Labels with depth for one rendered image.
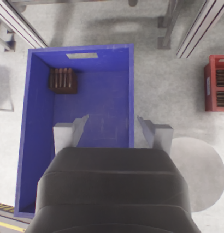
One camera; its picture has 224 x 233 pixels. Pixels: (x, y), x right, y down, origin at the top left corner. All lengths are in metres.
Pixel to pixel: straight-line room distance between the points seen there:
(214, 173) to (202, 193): 0.10
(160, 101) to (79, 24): 0.75
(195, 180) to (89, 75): 0.66
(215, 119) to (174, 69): 0.38
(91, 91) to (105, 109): 0.11
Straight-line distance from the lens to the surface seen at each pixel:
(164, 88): 1.03
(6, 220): 0.88
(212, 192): 0.81
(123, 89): 0.78
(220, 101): 1.10
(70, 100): 0.82
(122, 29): 1.20
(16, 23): 0.95
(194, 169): 0.77
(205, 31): 0.93
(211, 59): 1.03
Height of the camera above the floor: 0.97
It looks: 80 degrees down
